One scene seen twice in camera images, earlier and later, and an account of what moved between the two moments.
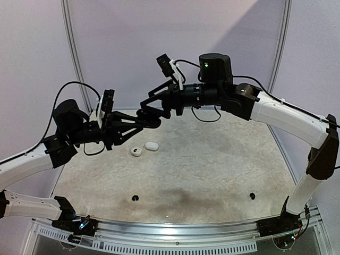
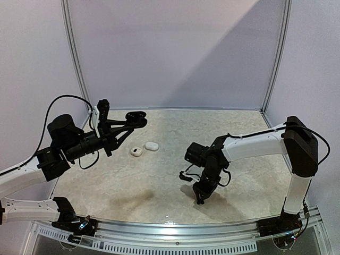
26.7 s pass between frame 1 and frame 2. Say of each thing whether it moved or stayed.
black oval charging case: moved
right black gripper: moved
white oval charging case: stayed
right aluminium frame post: stayed
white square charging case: stayed
